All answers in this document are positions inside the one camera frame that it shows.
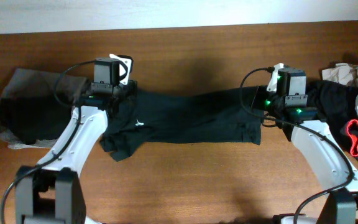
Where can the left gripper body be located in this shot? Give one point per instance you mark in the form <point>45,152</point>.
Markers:
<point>129,88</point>

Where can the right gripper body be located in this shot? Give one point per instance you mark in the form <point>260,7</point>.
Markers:
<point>265,100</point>

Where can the black Nike t-shirt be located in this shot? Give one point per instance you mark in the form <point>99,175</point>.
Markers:
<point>153,117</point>

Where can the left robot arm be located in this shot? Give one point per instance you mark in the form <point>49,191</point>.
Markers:
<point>50,191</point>

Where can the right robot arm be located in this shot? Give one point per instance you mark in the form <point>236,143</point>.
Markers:
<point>319,119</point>

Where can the black and red garment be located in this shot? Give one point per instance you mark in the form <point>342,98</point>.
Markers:
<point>337,103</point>

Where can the black folded shirt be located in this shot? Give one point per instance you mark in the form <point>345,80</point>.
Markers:
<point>35,118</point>

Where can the white crumpled garment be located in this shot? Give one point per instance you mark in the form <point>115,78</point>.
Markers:
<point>342,73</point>

